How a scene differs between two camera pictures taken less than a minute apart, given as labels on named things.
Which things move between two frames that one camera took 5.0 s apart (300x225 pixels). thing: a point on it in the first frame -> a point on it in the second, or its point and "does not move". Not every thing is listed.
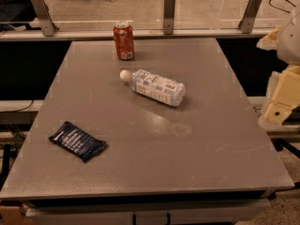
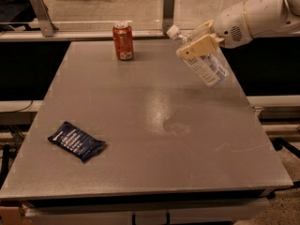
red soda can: x=124 y=37 does not move
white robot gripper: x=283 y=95 -> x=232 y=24
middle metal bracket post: x=170 y=2 does not move
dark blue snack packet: x=77 y=141 does not move
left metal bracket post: x=42 y=12 does not move
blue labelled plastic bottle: x=155 y=86 -> x=209 y=67
